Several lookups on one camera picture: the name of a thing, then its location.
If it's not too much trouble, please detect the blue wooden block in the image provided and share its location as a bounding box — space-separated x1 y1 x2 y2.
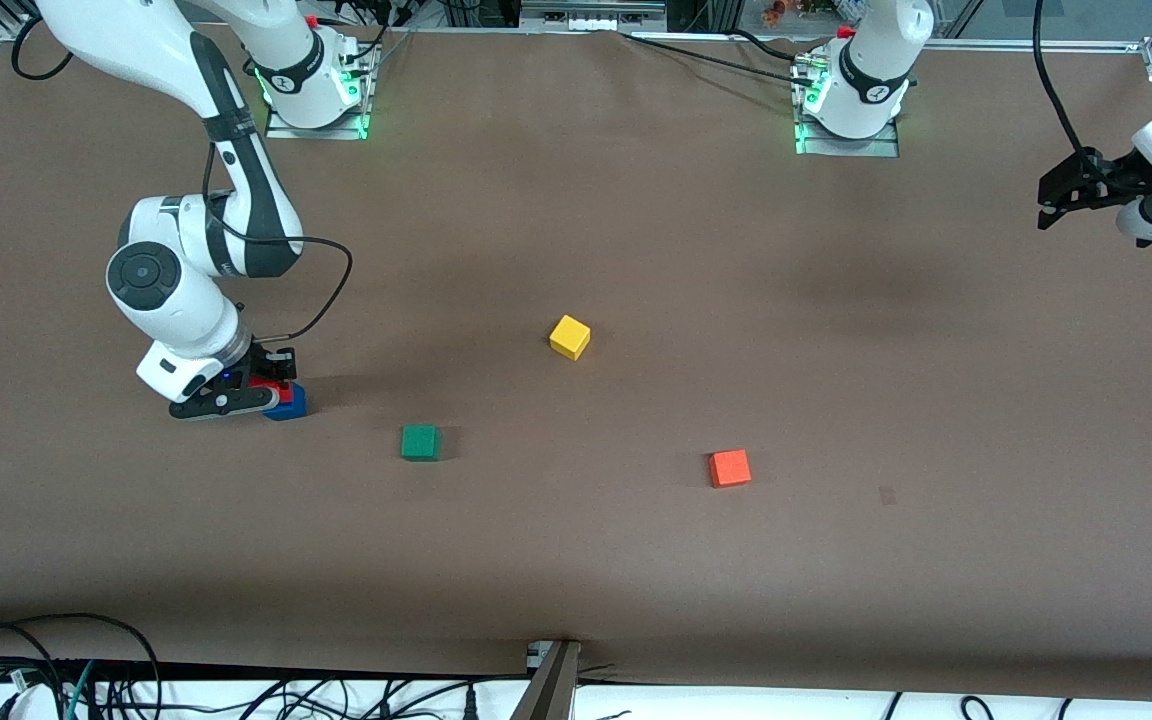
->
263 385 308 422

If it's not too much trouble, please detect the yellow wooden block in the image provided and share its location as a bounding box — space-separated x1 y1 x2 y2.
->
549 314 592 362

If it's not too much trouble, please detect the orange wooden block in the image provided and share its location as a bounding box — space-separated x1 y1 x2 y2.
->
708 449 752 489

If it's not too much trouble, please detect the brown paper table cover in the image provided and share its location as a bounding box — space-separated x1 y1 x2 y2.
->
0 18 1152 701

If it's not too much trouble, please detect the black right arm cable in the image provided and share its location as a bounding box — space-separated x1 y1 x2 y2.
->
11 15 353 346

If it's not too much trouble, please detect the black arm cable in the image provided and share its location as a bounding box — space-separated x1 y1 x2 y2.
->
1032 0 1087 159
11 15 353 346

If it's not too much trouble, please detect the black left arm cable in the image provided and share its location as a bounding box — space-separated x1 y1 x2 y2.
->
1032 0 1087 159

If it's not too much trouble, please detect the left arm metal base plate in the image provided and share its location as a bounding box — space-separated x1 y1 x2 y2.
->
793 50 902 158

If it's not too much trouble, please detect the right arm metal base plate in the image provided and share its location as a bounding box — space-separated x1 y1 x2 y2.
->
264 35 377 141

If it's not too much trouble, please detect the black looping cable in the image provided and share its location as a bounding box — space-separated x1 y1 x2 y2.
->
0 612 163 720

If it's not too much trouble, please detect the short black table cable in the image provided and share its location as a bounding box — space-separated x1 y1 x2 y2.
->
731 28 802 63

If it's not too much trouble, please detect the teal cable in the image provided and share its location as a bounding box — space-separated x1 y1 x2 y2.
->
64 660 97 720

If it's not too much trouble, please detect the long black table cable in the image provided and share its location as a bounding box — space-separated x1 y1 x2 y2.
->
621 33 817 89

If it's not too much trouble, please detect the aluminium camera pole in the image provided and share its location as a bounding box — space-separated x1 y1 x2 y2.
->
509 640 583 720

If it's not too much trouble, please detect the aluminium rail with sockets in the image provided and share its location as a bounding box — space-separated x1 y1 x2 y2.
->
521 0 667 33

